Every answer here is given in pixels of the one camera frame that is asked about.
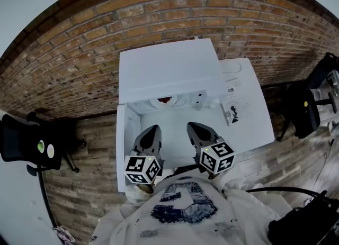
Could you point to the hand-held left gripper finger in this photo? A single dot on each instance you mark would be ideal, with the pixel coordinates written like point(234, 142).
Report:
point(156, 143)
point(139, 144)

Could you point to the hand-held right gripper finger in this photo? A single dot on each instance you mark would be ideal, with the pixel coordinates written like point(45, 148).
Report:
point(209, 135)
point(195, 138)

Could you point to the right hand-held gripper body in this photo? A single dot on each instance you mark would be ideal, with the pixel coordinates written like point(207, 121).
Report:
point(215, 158)

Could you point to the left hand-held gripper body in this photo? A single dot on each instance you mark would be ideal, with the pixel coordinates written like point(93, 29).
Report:
point(137, 170)

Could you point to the white round plate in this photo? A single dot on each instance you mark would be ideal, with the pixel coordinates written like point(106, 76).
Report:
point(174, 103)

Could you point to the pile of red berries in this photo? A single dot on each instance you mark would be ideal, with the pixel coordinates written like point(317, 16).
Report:
point(164, 100)

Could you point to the white microwave oven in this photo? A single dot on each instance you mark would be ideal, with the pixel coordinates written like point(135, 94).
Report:
point(169, 66)

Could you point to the person's right forearm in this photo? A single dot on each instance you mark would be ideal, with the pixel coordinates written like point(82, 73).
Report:
point(214, 176)

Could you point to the white printed leaflet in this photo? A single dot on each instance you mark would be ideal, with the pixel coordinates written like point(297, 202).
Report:
point(233, 111)

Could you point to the white table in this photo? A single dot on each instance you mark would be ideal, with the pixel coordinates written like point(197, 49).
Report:
point(251, 122)

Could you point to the person's white printed sweatshirt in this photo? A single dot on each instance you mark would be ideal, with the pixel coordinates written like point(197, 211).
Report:
point(190, 225)

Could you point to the round white sticker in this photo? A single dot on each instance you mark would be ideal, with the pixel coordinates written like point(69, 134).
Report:
point(50, 150)

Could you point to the plain black office chair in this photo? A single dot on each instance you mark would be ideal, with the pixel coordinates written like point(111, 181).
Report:
point(304, 117)

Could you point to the grey patterned cloth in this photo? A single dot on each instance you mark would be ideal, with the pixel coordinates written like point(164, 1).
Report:
point(63, 234)

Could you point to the round green sticker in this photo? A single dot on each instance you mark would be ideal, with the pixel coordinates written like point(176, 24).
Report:
point(40, 146)

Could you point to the black bag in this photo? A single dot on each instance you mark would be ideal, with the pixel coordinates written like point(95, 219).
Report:
point(304, 228)

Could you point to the black office chair with stickers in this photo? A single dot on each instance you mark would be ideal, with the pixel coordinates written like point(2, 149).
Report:
point(21, 143)

